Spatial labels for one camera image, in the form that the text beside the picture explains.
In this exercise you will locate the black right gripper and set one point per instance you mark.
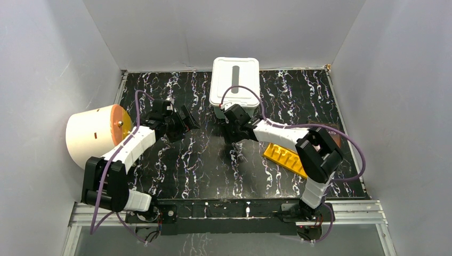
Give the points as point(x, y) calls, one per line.
point(232, 139)

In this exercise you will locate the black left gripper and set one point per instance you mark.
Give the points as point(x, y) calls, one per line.
point(182, 119)

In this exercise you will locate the white bin lid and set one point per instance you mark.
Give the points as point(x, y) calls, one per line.
point(235, 80)

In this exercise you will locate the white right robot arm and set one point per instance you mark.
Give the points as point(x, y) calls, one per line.
point(318, 153)

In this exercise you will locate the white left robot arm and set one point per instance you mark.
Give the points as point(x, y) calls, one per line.
point(105, 185)

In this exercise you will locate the mint green plastic bin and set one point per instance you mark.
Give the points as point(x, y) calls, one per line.
point(220, 114)

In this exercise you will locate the yellow test tube rack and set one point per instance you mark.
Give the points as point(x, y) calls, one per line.
point(285, 158)

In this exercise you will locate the white drum orange face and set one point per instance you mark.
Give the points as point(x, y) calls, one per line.
point(96, 132)

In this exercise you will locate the aluminium frame rail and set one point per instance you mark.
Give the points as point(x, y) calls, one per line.
point(223, 216)

